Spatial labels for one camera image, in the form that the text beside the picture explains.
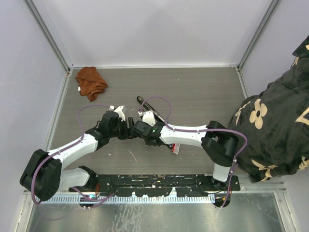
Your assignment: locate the aluminium frame post left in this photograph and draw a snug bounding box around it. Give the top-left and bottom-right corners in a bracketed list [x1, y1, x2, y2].
[23, 0, 71, 72]

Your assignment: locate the perforated cable duct strip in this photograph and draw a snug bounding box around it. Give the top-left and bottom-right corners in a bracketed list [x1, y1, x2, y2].
[42, 194, 215, 204]

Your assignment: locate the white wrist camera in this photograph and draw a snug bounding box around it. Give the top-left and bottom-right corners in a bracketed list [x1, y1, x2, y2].
[138, 110, 156, 126]
[114, 105, 126, 121]

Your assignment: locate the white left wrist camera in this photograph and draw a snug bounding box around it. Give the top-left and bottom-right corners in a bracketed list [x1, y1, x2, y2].
[114, 105, 126, 121]

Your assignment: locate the aluminium front rail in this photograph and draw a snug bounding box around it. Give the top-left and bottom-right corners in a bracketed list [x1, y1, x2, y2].
[238, 174, 286, 192]

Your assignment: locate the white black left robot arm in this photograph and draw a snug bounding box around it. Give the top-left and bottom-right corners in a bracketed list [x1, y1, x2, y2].
[20, 111, 134, 204]

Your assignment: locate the red white staple box sleeve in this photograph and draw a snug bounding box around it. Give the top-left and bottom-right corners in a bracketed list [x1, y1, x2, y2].
[171, 144, 180, 155]

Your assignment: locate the orange-brown cloth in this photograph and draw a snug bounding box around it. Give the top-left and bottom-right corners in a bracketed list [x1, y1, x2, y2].
[75, 67, 108, 102]

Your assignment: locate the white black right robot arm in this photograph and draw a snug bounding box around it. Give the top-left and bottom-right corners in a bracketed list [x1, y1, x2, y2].
[132, 121, 239, 190]

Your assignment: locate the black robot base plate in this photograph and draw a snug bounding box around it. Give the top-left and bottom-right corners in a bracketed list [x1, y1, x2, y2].
[77, 174, 240, 197]

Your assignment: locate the aluminium frame post right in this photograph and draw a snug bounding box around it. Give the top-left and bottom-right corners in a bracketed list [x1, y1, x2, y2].
[237, 0, 281, 72]

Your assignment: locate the aluminium frame post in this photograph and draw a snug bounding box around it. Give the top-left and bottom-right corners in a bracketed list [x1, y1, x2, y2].
[237, 0, 281, 72]
[23, 0, 71, 72]

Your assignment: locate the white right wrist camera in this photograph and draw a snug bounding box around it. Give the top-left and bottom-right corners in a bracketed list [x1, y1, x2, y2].
[138, 110, 156, 126]

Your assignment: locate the black floral fleece garment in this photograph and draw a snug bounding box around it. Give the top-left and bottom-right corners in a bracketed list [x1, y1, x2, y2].
[228, 39, 309, 183]

